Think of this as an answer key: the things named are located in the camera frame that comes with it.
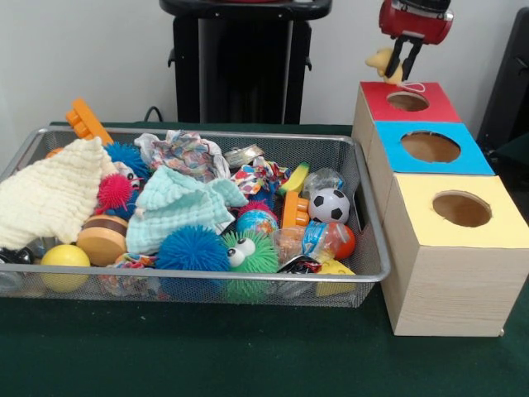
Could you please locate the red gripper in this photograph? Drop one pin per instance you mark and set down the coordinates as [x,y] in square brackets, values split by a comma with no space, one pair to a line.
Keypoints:
[417,27]

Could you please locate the yellow plush toy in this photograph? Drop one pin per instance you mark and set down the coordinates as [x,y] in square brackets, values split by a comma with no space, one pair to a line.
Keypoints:
[379,60]

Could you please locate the light blue muslin cloth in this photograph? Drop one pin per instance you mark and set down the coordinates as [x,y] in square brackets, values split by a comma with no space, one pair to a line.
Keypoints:
[177,215]

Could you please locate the blue spiky ball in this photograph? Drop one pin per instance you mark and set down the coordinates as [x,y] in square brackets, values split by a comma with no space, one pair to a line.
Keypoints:
[192,248]
[126,154]

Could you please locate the pink blue fuzzy caterpillar toy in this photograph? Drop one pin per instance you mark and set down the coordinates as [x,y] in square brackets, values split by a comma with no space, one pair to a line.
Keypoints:
[113,188]

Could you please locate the orange plastic toy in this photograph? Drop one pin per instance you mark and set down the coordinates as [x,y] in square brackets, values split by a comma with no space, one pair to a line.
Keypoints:
[82,118]

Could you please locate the cream muslin cloth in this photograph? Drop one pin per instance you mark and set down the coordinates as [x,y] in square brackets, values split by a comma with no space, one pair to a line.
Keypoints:
[49,194]

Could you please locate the wooden box with three holes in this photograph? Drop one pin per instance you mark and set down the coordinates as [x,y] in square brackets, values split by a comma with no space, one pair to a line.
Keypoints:
[454,289]

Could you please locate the black stand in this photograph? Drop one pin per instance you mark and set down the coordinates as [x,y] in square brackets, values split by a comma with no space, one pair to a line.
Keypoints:
[510,74]

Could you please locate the dark green side tablecloth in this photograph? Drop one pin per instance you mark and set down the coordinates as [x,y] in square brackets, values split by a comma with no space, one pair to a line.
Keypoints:
[514,149]

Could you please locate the black white soccer ball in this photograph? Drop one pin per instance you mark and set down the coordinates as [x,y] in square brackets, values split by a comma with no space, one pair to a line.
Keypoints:
[328,207]

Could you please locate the green spiky toy with eyes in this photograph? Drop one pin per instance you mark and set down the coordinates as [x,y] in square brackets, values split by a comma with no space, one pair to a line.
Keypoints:
[264,254]

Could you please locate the tan brown toy hamburger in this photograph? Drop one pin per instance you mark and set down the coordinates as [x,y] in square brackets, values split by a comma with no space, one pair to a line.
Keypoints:
[101,244]

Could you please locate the yellow ball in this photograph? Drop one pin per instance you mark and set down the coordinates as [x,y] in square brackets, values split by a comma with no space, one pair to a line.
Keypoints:
[65,256]

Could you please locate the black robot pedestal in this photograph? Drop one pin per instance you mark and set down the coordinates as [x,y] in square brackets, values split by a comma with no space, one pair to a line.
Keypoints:
[248,62]

